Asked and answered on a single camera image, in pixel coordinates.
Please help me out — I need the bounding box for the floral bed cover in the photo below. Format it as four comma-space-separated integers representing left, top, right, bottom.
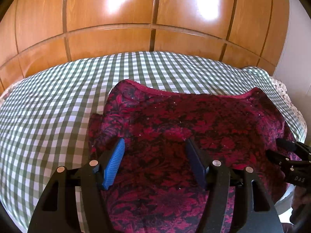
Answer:
270, 76, 307, 133

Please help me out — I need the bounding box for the person's right hand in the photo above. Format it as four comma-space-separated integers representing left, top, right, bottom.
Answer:
282, 186, 310, 232

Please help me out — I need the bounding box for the wooden wardrobe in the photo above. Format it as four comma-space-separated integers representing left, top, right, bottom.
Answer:
1, 0, 289, 90

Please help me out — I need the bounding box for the green checked bed sheet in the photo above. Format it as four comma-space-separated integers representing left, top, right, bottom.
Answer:
1, 52, 307, 232

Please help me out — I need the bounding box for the red floral knit garment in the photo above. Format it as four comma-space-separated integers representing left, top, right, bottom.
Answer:
88, 79, 297, 232

